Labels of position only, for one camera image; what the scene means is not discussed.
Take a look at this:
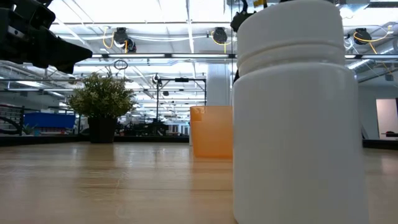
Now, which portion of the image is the black storage rack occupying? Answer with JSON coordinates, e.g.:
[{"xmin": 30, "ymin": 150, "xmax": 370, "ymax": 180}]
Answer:
[{"xmin": 0, "ymin": 105, "xmax": 25, "ymax": 136}]

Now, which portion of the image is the black ceiling cable reel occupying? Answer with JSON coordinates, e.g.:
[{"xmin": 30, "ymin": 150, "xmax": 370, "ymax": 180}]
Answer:
[
  {"xmin": 353, "ymin": 27, "xmax": 369, "ymax": 46},
  {"xmin": 229, "ymin": 0, "xmax": 257, "ymax": 33},
  {"xmin": 211, "ymin": 27, "xmax": 229, "ymax": 46},
  {"xmin": 112, "ymin": 27, "xmax": 137, "ymax": 54}
]

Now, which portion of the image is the blue plastic bin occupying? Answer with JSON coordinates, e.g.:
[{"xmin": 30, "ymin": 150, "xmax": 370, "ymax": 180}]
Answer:
[{"xmin": 24, "ymin": 111, "xmax": 76, "ymax": 129}]

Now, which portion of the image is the white pill bottle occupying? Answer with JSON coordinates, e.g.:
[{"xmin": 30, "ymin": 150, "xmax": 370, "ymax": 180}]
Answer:
[{"xmin": 232, "ymin": 0, "xmax": 370, "ymax": 224}]

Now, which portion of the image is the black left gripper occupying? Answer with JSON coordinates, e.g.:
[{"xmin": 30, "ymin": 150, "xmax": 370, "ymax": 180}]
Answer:
[{"xmin": 0, "ymin": 0, "xmax": 93, "ymax": 75}]

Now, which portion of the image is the white building column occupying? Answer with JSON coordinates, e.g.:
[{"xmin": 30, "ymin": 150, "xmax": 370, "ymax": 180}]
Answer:
[{"xmin": 206, "ymin": 63, "xmax": 233, "ymax": 106}]

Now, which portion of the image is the black metal stand frame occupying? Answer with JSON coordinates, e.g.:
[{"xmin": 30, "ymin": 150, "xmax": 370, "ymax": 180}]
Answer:
[{"xmin": 156, "ymin": 77, "xmax": 208, "ymax": 124}]

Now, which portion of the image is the green potted plant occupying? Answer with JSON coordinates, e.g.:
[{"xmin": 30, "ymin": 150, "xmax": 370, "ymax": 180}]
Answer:
[{"xmin": 67, "ymin": 72, "xmax": 138, "ymax": 144}]

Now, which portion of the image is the orange plastic basket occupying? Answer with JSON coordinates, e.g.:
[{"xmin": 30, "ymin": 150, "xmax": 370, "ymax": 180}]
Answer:
[{"xmin": 189, "ymin": 105, "xmax": 234, "ymax": 160}]

